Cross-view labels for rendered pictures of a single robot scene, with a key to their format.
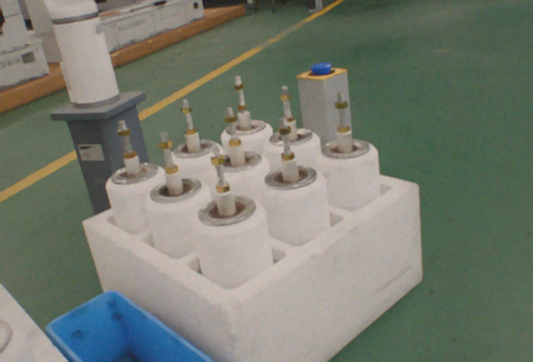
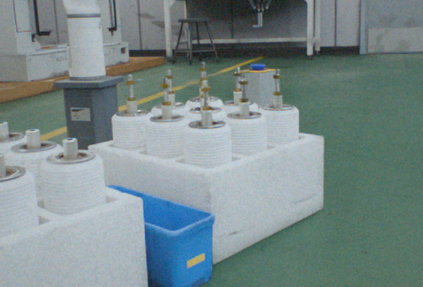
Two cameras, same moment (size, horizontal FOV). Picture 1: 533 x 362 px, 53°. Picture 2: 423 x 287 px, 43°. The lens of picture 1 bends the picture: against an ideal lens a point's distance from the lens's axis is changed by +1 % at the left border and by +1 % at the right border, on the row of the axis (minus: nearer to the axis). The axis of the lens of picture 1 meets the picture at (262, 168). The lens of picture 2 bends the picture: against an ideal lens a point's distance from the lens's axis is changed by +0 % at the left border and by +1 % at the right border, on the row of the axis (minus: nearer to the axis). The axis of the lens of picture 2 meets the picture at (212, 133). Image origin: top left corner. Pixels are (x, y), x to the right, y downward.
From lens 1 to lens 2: 0.47 m
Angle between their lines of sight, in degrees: 12
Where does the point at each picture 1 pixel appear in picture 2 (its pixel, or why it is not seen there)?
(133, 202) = (132, 129)
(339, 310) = (270, 205)
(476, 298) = (359, 217)
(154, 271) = (151, 165)
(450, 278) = (342, 208)
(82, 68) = (85, 50)
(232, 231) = (213, 131)
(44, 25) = not seen: outside the picture
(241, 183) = not seen: hidden behind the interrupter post
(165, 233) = (159, 143)
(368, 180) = (292, 127)
